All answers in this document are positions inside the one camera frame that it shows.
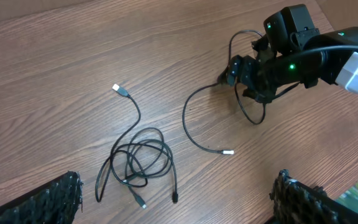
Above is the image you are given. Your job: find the black USB cable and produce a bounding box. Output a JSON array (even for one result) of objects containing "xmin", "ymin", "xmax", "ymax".
[
  {"xmin": 181, "ymin": 29, "xmax": 267, "ymax": 156},
  {"xmin": 94, "ymin": 83, "xmax": 180, "ymax": 210}
]

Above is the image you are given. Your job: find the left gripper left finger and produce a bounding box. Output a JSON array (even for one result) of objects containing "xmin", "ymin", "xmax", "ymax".
[{"xmin": 0, "ymin": 171, "xmax": 83, "ymax": 223}]

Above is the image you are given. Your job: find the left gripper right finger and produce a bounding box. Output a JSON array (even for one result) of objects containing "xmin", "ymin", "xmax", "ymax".
[{"xmin": 266, "ymin": 169, "xmax": 358, "ymax": 224}]

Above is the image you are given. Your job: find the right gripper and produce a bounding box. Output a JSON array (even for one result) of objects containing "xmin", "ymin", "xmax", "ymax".
[{"xmin": 218, "ymin": 55, "xmax": 280, "ymax": 104}]

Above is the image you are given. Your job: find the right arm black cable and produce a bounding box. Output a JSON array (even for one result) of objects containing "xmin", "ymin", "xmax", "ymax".
[{"xmin": 259, "ymin": 45, "xmax": 358, "ymax": 72}]

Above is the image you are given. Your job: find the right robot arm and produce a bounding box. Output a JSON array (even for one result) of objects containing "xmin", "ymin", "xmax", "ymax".
[{"xmin": 218, "ymin": 4, "xmax": 358, "ymax": 104}]

